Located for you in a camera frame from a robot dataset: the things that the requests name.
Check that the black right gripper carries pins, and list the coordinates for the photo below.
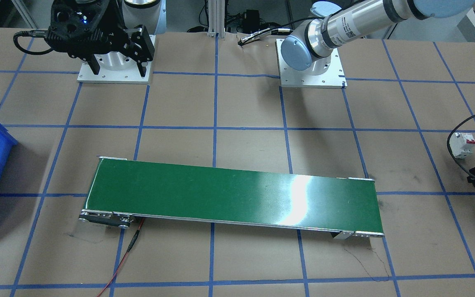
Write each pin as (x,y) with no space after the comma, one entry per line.
(116,38)

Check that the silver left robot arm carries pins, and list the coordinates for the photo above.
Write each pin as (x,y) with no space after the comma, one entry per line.
(330,26)

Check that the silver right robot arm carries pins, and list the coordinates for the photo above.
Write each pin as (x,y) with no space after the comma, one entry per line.
(141,12)

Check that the green conveyor belt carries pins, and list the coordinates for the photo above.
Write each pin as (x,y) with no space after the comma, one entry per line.
(124,189)

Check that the white red circuit breaker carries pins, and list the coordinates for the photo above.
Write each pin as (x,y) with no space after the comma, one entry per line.
(462,145)

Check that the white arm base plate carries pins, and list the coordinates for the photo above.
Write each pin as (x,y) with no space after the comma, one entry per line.
(123,64)
(323,73)

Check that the aluminium frame post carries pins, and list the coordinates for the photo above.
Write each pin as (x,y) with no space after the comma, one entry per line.
(217,18)

